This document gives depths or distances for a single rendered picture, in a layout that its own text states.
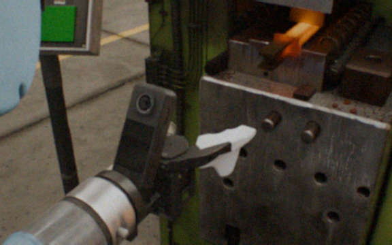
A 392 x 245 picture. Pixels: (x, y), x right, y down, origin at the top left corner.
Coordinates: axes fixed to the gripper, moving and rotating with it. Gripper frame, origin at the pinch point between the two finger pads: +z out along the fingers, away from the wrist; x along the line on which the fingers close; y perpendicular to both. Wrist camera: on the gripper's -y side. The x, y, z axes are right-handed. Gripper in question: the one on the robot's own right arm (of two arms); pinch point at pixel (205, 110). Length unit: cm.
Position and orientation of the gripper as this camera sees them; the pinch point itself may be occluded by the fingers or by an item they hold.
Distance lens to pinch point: 62.6
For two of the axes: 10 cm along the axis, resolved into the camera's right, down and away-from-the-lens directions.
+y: 0.0, 8.6, 5.1
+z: 5.2, -4.3, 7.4
